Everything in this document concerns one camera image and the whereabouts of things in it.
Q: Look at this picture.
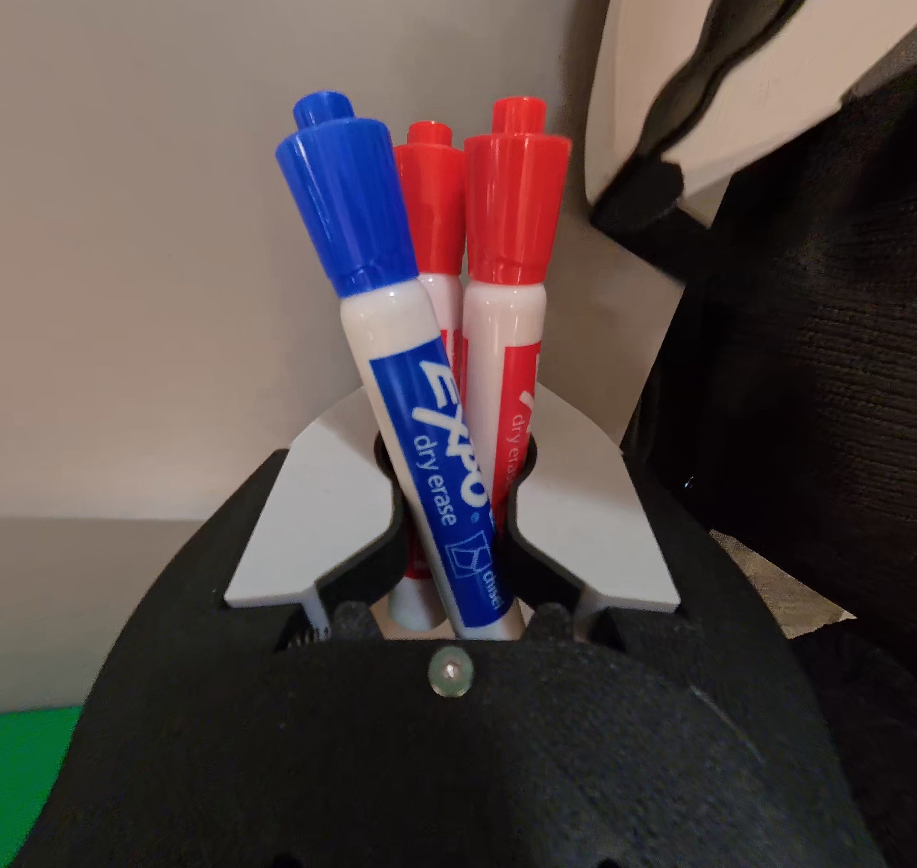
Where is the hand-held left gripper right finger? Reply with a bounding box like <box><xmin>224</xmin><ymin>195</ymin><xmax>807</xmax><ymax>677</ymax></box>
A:
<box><xmin>501</xmin><ymin>384</ymin><xmax>680</xmax><ymax>643</ymax></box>

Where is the green plastic box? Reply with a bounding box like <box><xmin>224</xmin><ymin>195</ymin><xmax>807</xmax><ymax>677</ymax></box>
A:
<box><xmin>0</xmin><ymin>707</ymin><xmax>83</xmax><ymax>862</ymax></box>

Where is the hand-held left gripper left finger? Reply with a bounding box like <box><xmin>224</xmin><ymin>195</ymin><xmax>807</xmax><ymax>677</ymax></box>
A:
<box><xmin>224</xmin><ymin>388</ymin><xmax>405</xmax><ymax>629</ymax></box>

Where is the red dry erase marker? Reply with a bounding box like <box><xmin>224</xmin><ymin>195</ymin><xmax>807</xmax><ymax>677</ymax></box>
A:
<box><xmin>462</xmin><ymin>96</ymin><xmax>574</xmax><ymax>525</ymax></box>
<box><xmin>393</xmin><ymin>120</ymin><xmax>468</xmax><ymax>629</ymax></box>

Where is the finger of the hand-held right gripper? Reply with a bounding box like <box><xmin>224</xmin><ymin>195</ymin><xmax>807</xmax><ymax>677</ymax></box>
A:
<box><xmin>585</xmin><ymin>0</ymin><xmax>789</xmax><ymax>204</ymax></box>
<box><xmin>662</xmin><ymin>0</ymin><xmax>917</xmax><ymax>229</ymax></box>

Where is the blue dry erase marker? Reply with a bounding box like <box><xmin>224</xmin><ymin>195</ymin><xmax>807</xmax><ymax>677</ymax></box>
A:
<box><xmin>274</xmin><ymin>89</ymin><xmax>520</xmax><ymax>641</ymax></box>

